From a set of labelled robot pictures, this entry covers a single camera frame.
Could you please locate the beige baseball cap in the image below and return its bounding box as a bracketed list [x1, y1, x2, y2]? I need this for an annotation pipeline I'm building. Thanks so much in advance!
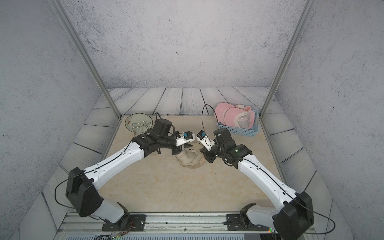
[175, 150, 205, 169]

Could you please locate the pink baseball cap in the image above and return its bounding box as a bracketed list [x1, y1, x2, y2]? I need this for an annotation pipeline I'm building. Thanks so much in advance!
[215, 103, 238, 127]
[223, 105, 256, 129]

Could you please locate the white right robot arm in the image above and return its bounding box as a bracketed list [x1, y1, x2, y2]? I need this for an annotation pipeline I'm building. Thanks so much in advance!
[196, 128, 315, 240]

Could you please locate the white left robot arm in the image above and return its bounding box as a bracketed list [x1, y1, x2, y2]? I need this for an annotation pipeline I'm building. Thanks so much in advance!
[65, 119, 195, 232]

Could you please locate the pale green ceramic plate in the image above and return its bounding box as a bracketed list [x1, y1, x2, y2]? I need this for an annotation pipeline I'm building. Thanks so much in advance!
[125, 113, 154, 133]

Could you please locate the light blue plastic basket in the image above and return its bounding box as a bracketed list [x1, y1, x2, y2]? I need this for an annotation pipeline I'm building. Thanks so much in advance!
[217, 110, 261, 138]

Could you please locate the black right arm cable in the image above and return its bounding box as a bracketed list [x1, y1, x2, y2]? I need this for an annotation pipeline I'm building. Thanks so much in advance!
[200, 104, 220, 142]

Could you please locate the metal wire plate rack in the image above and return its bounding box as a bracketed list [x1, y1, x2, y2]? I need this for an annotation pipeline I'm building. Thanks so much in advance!
[132, 121, 153, 136]

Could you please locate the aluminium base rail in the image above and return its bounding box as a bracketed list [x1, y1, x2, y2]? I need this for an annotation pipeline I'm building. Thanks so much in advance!
[53, 211, 319, 240]

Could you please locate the left aluminium frame post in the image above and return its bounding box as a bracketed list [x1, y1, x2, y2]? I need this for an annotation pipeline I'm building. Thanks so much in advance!
[49, 0, 123, 119]

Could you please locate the aluminium frame post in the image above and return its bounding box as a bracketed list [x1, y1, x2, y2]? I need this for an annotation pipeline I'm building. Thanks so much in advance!
[260, 0, 316, 119]
[49, 0, 123, 119]

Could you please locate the right aluminium frame post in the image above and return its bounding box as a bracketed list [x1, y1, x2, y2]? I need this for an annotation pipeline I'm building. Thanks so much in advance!
[260, 0, 316, 119]

